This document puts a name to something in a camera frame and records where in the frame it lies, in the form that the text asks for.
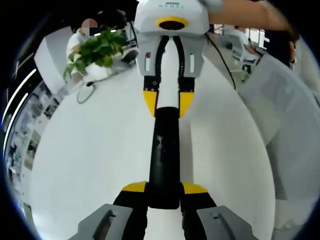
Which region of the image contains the green potted plant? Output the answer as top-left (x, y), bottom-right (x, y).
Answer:
top-left (62, 29), bottom-right (130, 82)

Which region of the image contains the black cylindrical bar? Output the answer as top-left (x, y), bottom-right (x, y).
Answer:
top-left (147, 106), bottom-right (182, 210)

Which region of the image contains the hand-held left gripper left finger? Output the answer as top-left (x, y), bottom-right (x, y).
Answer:
top-left (67, 181), bottom-right (151, 240)

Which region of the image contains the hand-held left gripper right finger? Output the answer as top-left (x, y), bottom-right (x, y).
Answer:
top-left (178, 181), bottom-right (258, 240)

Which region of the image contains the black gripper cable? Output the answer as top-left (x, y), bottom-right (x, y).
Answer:
top-left (204, 32), bottom-right (237, 91)

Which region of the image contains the ceiling light strip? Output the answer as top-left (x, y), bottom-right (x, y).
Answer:
top-left (3, 92), bottom-right (30, 156)
top-left (2, 68), bottom-right (37, 118)

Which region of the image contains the black office chair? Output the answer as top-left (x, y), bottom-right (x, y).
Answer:
top-left (120, 47), bottom-right (140, 63)

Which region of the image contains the white mesh basket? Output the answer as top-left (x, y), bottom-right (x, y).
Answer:
top-left (236, 53), bottom-right (320, 232)

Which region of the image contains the white office chair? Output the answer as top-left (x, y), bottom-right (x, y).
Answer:
top-left (228, 31), bottom-right (258, 67)

